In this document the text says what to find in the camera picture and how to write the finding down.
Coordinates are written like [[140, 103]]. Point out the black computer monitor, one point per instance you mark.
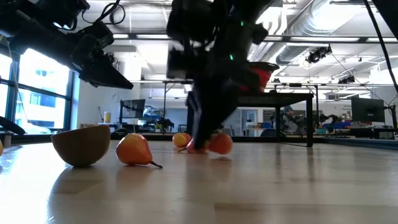
[[133, 107], [367, 109]]

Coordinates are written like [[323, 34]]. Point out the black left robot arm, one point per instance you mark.
[[31, 28]]

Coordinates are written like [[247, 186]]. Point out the black perforated metal shelf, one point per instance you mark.
[[280, 99]]

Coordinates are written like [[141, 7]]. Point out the red collapsible colander bowl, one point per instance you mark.
[[262, 77]]

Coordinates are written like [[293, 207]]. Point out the long ceiling light fixture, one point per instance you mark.
[[326, 39]]

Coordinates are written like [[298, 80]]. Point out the background black robot arm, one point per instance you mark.
[[329, 118]]

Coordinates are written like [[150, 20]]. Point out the green kiwi half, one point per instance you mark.
[[81, 146]]

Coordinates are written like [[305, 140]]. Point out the silver ventilation duct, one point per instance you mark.
[[298, 31]]

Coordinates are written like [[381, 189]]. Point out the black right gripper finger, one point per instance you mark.
[[211, 105]]

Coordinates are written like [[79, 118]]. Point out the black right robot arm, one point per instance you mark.
[[248, 9]]

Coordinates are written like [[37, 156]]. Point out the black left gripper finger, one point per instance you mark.
[[109, 76]]

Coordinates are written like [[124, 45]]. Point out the person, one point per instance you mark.
[[289, 119]]

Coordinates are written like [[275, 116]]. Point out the yellow cup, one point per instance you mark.
[[107, 117]]

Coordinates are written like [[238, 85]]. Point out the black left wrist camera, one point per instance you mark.
[[98, 34]]

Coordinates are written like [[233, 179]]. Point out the black office chair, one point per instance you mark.
[[270, 133]]

